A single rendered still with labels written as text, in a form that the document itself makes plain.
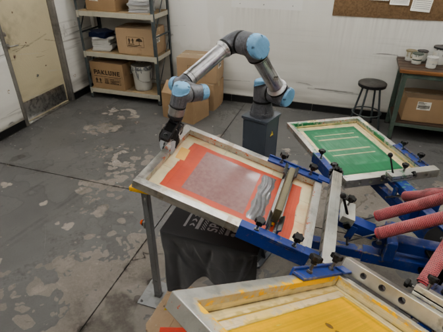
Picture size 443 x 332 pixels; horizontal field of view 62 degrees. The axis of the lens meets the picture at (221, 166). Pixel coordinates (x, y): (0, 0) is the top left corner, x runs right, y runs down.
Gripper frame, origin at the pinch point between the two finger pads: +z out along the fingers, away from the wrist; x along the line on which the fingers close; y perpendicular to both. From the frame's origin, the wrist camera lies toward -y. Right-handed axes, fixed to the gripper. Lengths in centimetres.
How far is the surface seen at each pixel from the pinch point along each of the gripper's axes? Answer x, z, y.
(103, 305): 18, 136, -8
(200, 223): -28.2, 24.4, -10.8
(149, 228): 4, 66, 10
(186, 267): -30, 46, -21
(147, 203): 7.8, 47.2, 10.3
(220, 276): -47, 41, -21
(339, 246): -93, 10, -2
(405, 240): -115, -7, -1
